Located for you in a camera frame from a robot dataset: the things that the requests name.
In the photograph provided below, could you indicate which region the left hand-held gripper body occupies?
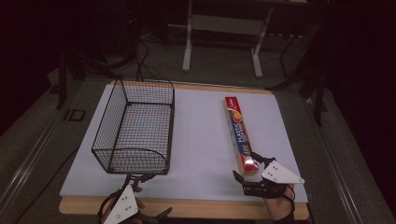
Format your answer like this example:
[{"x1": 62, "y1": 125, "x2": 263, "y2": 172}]
[{"x1": 100, "y1": 182, "x2": 158, "y2": 224}]

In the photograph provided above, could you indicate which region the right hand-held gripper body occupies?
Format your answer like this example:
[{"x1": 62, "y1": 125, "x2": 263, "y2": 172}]
[{"x1": 242, "y1": 160, "x2": 305, "y2": 200}]

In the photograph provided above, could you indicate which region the long plastic wrap box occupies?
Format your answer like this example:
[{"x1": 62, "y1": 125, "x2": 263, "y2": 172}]
[{"x1": 224, "y1": 96, "x2": 260, "y2": 176}]

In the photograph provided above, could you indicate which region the black wire basket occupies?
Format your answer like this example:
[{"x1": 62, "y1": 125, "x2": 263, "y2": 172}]
[{"x1": 91, "y1": 77, "x2": 176, "y2": 175}]

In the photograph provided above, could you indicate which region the person's left hand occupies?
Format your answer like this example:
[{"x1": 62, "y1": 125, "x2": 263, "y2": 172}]
[{"x1": 132, "y1": 186, "x2": 148, "y2": 224}]

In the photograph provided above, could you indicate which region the person's right hand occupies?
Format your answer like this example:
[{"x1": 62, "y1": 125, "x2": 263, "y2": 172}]
[{"x1": 263, "y1": 184, "x2": 296, "y2": 223}]

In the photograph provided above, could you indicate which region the white table mat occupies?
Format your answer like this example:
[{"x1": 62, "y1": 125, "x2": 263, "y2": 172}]
[{"x1": 59, "y1": 81, "x2": 309, "y2": 204}]

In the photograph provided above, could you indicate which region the black tripod stand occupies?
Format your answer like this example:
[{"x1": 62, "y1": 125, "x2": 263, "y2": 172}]
[
  {"x1": 55, "y1": 36, "x2": 122, "y2": 110},
  {"x1": 265, "y1": 27, "x2": 330, "y2": 128}
]

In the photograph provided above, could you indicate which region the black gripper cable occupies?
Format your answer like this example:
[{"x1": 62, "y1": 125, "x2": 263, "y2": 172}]
[{"x1": 96, "y1": 188, "x2": 125, "y2": 222}]

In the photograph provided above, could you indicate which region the metal floor rail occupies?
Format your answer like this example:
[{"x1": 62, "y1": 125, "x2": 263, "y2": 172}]
[
  {"x1": 0, "y1": 99, "x2": 74, "y2": 216},
  {"x1": 303, "y1": 94, "x2": 367, "y2": 224}
]

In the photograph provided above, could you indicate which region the black floor cable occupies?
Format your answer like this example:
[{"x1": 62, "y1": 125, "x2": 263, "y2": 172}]
[{"x1": 13, "y1": 146, "x2": 80, "y2": 224}]

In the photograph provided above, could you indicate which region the black cable bundle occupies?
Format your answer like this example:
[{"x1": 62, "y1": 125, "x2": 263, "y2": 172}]
[{"x1": 132, "y1": 38, "x2": 176, "y2": 84}]

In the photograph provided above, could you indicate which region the white metal desk frame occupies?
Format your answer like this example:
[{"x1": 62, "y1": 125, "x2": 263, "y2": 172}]
[{"x1": 181, "y1": 0, "x2": 276, "y2": 79}]

